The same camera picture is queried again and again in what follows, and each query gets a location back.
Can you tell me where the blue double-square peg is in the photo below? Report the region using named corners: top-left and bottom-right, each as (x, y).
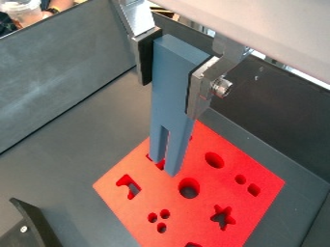
top-left (150, 35), bottom-right (209, 177)

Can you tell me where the person in background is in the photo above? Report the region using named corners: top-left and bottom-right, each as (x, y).
top-left (0, 0), bottom-right (87, 38)

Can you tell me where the grey left side panel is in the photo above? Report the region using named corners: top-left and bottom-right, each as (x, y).
top-left (0, 0), bottom-right (135, 152)

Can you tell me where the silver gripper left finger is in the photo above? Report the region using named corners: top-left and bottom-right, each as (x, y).
top-left (113, 0), bottom-right (163, 85)

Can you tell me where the red shape-hole board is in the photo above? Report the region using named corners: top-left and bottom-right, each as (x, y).
top-left (93, 123), bottom-right (285, 247)

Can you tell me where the black bracket with screw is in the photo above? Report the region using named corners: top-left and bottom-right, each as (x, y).
top-left (0, 198), bottom-right (63, 247)

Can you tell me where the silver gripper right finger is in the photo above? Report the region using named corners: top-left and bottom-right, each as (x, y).
top-left (186, 34), bottom-right (253, 120)

